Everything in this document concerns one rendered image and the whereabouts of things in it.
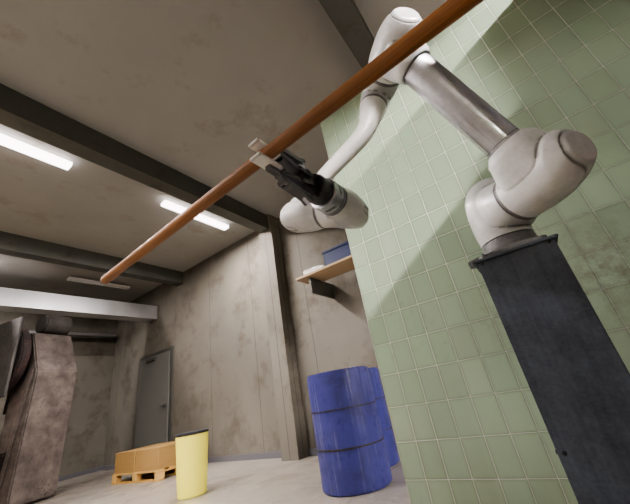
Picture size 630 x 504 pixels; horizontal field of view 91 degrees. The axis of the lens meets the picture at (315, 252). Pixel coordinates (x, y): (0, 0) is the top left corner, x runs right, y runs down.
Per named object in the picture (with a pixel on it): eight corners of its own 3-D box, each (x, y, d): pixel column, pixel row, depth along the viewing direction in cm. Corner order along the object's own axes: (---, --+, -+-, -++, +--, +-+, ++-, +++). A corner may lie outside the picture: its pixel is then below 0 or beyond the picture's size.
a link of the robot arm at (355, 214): (348, 215, 82) (309, 222, 90) (375, 232, 94) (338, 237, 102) (350, 178, 84) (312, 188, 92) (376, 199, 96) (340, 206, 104)
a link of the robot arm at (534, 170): (552, 205, 94) (627, 153, 75) (524, 229, 88) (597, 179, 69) (386, 59, 116) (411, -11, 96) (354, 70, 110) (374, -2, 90)
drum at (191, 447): (187, 501, 299) (187, 433, 324) (166, 500, 316) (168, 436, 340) (217, 489, 327) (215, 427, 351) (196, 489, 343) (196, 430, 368)
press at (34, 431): (73, 493, 465) (98, 311, 582) (-48, 529, 368) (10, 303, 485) (37, 493, 528) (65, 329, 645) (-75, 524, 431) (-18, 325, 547)
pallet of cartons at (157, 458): (203, 466, 489) (203, 436, 507) (150, 484, 423) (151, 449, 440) (161, 468, 546) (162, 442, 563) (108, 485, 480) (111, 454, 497)
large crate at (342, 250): (373, 259, 410) (369, 245, 419) (359, 251, 379) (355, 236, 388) (339, 272, 435) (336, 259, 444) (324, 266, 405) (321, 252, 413)
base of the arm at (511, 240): (476, 276, 110) (470, 262, 112) (548, 253, 99) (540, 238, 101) (466, 265, 96) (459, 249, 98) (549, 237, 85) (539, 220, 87)
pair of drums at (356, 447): (422, 454, 314) (398, 362, 352) (377, 497, 217) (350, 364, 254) (357, 458, 347) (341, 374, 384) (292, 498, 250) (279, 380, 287)
